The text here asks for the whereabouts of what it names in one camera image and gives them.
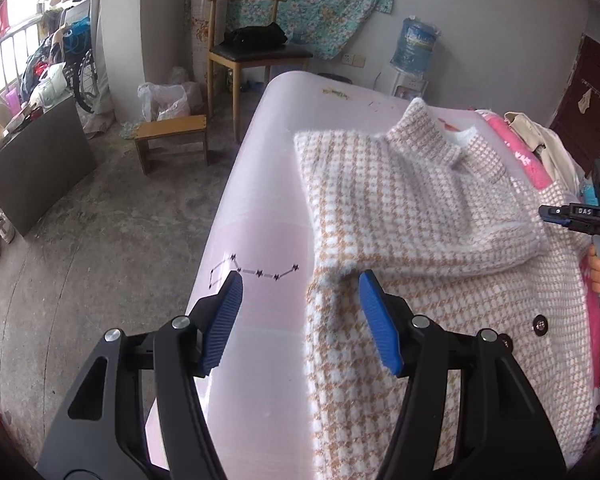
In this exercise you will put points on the white water dispenser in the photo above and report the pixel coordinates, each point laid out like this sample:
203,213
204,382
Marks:
405,87

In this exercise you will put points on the blue water bottle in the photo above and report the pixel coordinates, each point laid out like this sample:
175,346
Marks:
416,45

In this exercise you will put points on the teal floral hanging cloth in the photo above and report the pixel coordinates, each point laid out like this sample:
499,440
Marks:
320,0

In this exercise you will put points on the white plastic bag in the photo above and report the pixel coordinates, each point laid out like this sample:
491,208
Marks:
167,102

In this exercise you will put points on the dark red wooden door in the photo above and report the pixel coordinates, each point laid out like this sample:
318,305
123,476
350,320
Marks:
592,70

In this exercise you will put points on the colourful clothes pile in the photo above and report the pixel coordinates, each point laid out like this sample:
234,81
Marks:
45,85

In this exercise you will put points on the white wall socket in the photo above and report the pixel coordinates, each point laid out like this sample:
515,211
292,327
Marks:
354,59

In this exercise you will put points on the black bag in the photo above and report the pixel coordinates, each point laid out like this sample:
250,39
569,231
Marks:
255,36

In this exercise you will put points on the wheelchair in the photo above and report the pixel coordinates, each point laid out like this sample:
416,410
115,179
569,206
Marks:
82,70

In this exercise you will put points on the small wooden stool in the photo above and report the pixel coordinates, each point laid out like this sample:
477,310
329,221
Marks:
170,127

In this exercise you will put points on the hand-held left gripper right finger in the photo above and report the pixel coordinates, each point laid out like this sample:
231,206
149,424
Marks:
380,325

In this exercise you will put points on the metal window railing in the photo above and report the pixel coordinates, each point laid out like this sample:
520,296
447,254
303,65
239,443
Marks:
10,55

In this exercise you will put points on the white floral panel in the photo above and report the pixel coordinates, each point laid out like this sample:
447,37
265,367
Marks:
200,35

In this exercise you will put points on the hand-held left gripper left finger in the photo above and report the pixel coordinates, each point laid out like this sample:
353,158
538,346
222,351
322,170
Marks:
225,320

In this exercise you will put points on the beige white houndstooth coat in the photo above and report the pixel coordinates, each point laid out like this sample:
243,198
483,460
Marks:
405,200

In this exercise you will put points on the wooden chair with black seat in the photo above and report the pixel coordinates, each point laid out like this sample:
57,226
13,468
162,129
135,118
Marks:
220,60

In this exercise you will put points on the beige crumpled garment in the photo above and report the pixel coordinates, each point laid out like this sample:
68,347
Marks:
535,135

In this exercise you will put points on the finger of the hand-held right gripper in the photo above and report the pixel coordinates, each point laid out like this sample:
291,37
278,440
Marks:
555,217

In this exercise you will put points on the small cloth hanging on door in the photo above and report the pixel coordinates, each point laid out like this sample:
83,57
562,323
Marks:
585,101

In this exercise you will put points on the grey cabinet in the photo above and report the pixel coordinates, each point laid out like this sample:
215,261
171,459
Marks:
35,165

